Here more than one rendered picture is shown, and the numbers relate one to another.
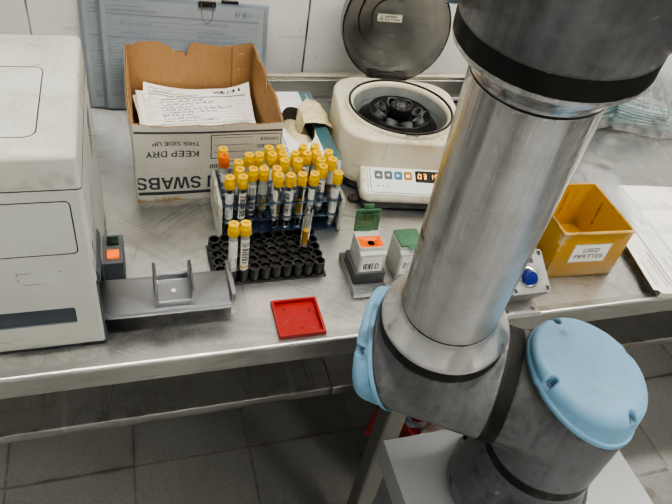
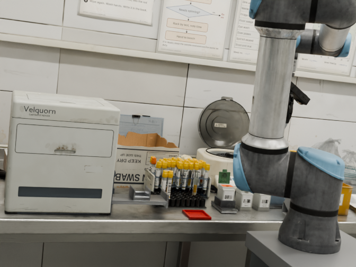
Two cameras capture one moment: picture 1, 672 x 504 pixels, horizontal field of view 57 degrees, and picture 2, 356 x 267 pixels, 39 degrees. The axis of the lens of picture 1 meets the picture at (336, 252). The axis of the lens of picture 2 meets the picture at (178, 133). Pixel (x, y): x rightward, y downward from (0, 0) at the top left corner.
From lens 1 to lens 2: 0.87 m
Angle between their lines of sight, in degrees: 34
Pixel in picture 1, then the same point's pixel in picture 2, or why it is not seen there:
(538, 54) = (274, 18)
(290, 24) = (172, 128)
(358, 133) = (213, 158)
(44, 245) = (99, 151)
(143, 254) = not seen: hidden behind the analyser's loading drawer
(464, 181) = (263, 65)
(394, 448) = (252, 232)
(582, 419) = (319, 160)
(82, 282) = (108, 174)
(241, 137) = (160, 154)
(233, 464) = not seen: outside the picture
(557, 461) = (316, 187)
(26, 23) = not seen: hidden behind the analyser
